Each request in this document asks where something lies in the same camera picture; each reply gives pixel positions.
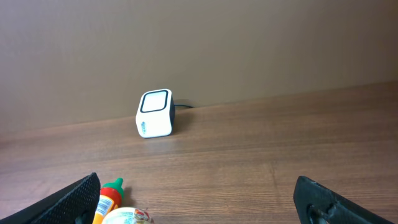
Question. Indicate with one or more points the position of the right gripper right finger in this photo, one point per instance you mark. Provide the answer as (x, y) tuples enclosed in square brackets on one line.
[(317, 204)]

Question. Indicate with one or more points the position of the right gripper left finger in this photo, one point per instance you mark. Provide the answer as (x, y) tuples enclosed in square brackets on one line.
[(76, 203)]

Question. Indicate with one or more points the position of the red sauce bottle green cap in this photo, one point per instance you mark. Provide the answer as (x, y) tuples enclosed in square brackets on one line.
[(111, 197)]

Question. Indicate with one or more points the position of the green lid white jar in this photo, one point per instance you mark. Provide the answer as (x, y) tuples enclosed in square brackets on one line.
[(128, 215)]

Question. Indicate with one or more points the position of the white barcode scanner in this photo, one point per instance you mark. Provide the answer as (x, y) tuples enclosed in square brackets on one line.
[(155, 114)]

